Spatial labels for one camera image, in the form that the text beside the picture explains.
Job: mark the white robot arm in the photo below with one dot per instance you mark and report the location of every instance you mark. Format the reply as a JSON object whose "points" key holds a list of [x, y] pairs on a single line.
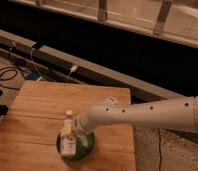
{"points": [[179, 114]]}

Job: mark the small white bottle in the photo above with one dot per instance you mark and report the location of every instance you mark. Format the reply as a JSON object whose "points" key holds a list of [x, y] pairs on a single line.
{"points": [[67, 147]]}

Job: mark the window frame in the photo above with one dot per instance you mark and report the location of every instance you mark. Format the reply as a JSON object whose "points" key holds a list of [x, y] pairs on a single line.
{"points": [[171, 20]]}

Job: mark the grey baseboard rail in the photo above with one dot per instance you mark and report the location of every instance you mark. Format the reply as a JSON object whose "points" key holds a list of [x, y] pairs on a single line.
{"points": [[140, 89]]}

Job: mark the green ceramic bowl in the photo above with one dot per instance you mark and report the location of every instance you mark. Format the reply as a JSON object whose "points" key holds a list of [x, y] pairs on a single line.
{"points": [[81, 151]]}

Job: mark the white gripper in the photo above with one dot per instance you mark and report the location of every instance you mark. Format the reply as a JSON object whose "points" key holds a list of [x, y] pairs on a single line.
{"points": [[79, 130]]}

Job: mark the white plug on rail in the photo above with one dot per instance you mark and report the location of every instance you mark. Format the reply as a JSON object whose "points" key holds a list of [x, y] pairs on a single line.
{"points": [[73, 69]]}

